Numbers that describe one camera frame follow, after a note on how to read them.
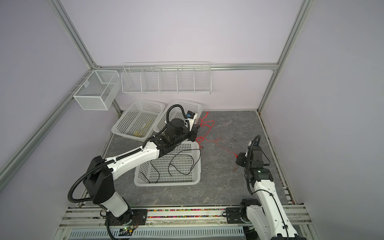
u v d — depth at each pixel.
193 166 0.90
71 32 0.77
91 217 0.76
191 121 0.69
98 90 1.01
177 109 0.58
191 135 0.71
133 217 0.74
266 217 0.46
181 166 0.91
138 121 1.15
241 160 0.73
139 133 1.08
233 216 0.74
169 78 1.04
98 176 0.47
